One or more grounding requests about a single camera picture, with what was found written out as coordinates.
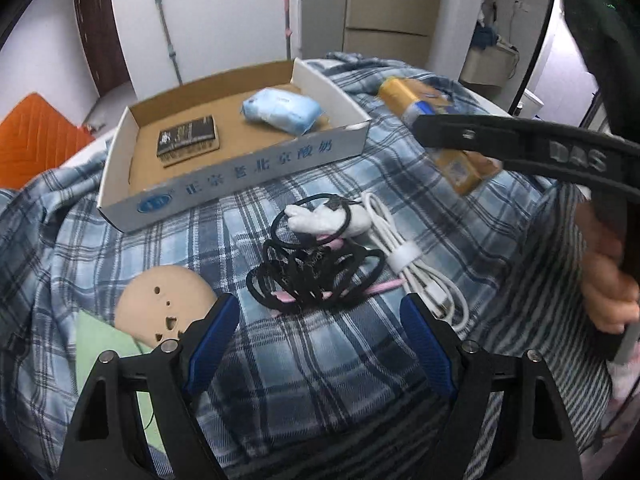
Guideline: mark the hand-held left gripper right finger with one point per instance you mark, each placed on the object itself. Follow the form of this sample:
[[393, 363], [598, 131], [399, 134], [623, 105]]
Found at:
[[425, 345]]

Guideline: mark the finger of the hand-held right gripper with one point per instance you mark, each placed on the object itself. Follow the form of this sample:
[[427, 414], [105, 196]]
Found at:
[[480, 135]]

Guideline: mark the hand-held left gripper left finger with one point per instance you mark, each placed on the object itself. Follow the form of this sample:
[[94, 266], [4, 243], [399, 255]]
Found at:
[[212, 340]]

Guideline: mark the beige round powder puff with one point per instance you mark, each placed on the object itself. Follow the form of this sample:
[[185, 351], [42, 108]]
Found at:
[[150, 300]]

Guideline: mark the yellow tissue packet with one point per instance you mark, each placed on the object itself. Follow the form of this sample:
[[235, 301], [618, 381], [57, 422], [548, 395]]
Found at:
[[407, 97]]

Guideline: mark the green case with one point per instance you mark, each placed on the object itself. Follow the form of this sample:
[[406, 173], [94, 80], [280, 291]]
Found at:
[[100, 350]]

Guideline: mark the shallow cardboard box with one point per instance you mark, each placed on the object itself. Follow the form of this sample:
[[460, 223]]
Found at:
[[175, 195]]

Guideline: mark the white toy figure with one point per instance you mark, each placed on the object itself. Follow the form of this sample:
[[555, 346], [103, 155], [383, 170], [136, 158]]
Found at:
[[320, 220]]

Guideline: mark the person's right hand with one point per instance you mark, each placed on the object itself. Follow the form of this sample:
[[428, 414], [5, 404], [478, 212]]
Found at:
[[602, 285]]

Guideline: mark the beige cabinet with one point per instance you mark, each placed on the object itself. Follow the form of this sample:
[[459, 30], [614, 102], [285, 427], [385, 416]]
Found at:
[[487, 65]]

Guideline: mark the blue cloth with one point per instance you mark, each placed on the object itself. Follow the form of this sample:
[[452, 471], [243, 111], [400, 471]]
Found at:
[[486, 37]]

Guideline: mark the blue plaid blanket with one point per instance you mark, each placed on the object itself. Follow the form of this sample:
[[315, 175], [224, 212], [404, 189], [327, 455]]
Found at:
[[310, 385]]

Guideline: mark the grey striped clothing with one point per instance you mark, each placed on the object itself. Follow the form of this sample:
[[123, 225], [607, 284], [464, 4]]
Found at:
[[550, 310]]

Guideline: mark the gold refrigerator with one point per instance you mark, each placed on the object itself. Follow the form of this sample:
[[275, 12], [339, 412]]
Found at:
[[390, 10]]

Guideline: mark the blue tissue pack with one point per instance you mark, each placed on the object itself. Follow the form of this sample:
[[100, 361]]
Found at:
[[282, 110]]

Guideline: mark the orange chair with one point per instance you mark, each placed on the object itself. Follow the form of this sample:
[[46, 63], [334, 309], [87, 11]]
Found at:
[[35, 135]]

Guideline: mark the dark brown door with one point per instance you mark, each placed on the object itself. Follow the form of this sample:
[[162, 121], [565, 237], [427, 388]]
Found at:
[[100, 30]]

